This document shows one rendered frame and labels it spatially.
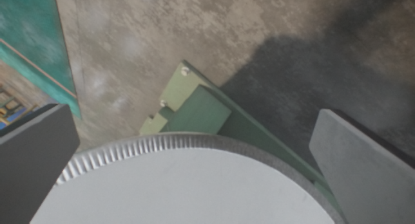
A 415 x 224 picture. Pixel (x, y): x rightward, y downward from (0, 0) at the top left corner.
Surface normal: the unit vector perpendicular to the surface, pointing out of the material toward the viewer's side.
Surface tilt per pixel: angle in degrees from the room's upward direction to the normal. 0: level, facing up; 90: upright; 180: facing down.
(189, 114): 90
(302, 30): 0
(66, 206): 90
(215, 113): 90
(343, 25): 0
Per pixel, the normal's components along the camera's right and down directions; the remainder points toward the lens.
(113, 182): 0.43, -0.36
